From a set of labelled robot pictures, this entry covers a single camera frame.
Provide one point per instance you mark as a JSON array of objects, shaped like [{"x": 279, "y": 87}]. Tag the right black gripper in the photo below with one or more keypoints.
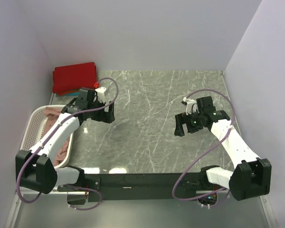
[{"x": 182, "y": 118}]

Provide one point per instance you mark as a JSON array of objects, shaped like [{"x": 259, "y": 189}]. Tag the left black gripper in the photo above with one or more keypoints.
[{"x": 105, "y": 116}]

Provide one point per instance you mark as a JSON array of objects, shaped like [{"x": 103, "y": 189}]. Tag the pink t-shirt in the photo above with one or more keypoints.
[{"x": 52, "y": 115}]

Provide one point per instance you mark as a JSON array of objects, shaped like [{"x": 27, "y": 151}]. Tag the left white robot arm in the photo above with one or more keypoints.
[{"x": 35, "y": 168}]

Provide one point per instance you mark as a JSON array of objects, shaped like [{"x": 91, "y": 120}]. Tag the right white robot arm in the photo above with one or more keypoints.
[{"x": 251, "y": 176}]

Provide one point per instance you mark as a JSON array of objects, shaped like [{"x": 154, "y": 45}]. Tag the folded teal t-shirt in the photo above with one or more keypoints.
[{"x": 68, "y": 94}]

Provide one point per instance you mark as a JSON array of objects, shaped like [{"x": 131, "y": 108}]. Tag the folded red t-shirt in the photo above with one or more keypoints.
[{"x": 74, "y": 77}]

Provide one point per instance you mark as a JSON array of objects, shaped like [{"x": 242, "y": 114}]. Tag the white perforated laundry basket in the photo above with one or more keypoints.
[{"x": 34, "y": 131}]

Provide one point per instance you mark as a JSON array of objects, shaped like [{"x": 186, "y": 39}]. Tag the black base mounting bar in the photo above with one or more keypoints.
[{"x": 140, "y": 186}]

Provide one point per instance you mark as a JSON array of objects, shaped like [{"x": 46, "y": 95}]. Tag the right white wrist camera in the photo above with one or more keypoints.
[{"x": 190, "y": 104}]

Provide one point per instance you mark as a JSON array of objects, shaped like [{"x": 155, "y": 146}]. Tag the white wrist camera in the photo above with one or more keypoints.
[
  {"x": 101, "y": 91},
  {"x": 190, "y": 104}
]

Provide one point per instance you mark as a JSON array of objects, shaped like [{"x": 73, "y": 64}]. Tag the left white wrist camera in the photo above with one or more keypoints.
[{"x": 101, "y": 91}]

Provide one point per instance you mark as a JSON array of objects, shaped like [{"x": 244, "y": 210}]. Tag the aluminium frame rail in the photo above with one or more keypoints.
[{"x": 14, "y": 210}]

